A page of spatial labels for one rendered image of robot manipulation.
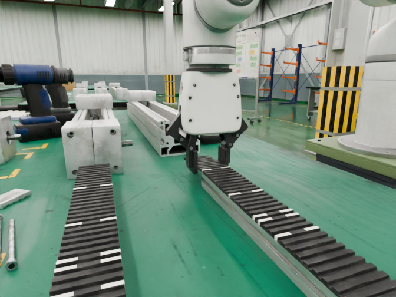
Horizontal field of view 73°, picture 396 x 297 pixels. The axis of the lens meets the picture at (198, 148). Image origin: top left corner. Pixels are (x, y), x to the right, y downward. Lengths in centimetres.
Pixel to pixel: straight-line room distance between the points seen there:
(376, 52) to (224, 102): 36
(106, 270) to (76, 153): 33
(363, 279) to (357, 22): 360
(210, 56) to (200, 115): 9
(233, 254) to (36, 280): 19
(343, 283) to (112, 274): 17
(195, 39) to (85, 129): 25
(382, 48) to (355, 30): 308
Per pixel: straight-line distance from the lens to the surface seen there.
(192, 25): 43
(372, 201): 49
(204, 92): 42
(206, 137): 75
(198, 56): 42
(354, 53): 375
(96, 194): 38
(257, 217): 31
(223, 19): 37
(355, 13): 375
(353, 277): 26
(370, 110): 69
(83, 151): 53
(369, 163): 64
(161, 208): 40
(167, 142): 65
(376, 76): 68
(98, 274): 24
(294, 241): 28
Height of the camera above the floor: 96
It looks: 15 degrees down
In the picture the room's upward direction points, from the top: straight up
